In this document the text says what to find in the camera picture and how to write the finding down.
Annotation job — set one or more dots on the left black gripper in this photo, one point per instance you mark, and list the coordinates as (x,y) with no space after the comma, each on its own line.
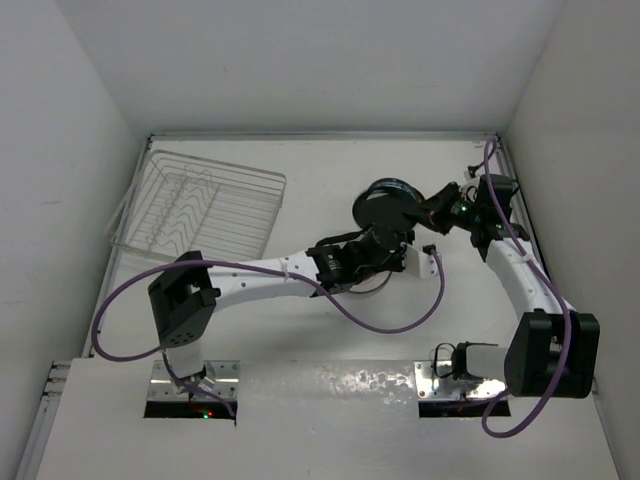
(399,250)

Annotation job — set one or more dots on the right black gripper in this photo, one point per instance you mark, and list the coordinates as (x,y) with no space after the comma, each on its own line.
(435,207)

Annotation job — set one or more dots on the white plate orange sunburst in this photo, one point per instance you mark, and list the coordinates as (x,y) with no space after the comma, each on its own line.
(370,286)

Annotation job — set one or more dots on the teal blue patterned plate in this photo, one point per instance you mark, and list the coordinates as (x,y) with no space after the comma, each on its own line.
(394,187)

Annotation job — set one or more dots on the black plate white squiggle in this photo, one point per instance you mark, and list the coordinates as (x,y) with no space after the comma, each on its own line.
(383,209)

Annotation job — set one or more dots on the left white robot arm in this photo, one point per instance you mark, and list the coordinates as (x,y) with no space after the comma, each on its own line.
(184,298)

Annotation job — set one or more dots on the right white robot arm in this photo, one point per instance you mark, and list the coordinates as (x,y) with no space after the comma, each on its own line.
(551,336)

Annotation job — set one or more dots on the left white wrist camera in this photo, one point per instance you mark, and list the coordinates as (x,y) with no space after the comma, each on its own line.
(423,262)

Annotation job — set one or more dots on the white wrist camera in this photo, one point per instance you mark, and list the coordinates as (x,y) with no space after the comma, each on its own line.
(423,262)
(470,189)

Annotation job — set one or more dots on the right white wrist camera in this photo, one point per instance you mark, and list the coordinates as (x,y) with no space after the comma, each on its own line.
(470,189)

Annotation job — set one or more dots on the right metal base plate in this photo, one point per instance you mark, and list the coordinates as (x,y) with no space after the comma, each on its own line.
(434,382)

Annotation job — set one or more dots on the metal base plate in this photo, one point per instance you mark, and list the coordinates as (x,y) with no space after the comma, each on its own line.
(221,379)
(434,382)

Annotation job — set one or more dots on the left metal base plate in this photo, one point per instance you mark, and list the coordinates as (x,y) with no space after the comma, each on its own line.
(221,379)

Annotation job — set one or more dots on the metal wire dish rack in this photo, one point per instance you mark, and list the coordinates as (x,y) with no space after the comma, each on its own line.
(178,203)

